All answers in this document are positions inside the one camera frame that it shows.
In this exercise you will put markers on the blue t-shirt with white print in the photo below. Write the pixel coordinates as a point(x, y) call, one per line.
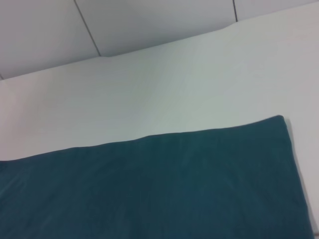
point(149, 186)

